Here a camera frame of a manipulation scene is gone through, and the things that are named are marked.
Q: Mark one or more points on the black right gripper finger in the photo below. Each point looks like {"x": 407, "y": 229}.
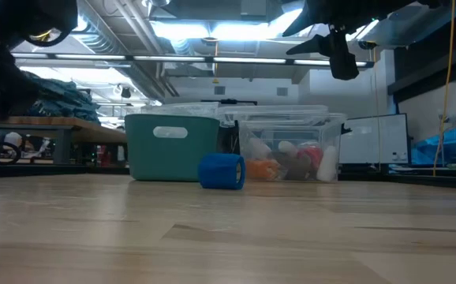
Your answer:
{"x": 303, "y": 23}
{"x": 316, "y": 44}

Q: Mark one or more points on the blue bandage roll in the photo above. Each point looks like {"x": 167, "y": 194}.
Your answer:
{"x": 218, "y": 171}

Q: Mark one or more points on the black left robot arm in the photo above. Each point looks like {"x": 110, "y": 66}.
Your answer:
{"x": 15, "y": 16}

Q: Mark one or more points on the short white bandage roll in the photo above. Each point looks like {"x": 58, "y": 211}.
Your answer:
{"x": 287, "y": 146}
{"x": 257, "y": 149}

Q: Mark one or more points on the red bandage roll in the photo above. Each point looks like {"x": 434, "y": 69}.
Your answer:
{"x": 311, "y": 154}

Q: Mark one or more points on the long white bandage roll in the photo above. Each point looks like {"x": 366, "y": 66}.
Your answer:
{"x": 327, "y": 165}

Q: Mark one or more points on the dark brown bandage roll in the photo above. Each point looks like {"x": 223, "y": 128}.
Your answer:
{"x": 291, "y": 167}

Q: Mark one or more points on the orange bandage roll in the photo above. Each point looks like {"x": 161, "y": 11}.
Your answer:
{"x": 263, "y": 169}

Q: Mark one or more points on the wooden workbench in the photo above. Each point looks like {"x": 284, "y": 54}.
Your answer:
{"x": 54, "y": 123}

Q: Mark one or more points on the teal cloth pile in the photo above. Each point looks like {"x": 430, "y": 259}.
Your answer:
{"x": 70, "y": 106}

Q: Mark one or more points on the clear plastic storage box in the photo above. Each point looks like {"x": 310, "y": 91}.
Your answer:
{"x": 291, "y": 130}

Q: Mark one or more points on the black shelf beam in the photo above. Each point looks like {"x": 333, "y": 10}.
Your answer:
{"x": 429, "y": 63}

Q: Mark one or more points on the thin black bar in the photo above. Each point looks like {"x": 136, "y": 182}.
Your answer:
{"x": 230, "y": 102}

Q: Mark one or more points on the white board panel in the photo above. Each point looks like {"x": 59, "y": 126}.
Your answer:
{"x": 374, "y": 138}

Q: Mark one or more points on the black hanging lamp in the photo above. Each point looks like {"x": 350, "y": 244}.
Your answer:
{"x": 125, "y": 92}

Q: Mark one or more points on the red parts organizer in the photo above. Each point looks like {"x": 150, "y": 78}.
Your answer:
{"x": 105, "y": 155}

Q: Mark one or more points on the teal plastic bin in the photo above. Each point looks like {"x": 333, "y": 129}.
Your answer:
{"x": 165, "y": 158}

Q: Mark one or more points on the grey square wall vent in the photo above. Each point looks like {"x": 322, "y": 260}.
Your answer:
{"x": 219, "y": 90}
{"x": 282, "y": 91}

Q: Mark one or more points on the black light bar rail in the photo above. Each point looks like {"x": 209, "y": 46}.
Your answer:
{"x": 173, "y": 58}

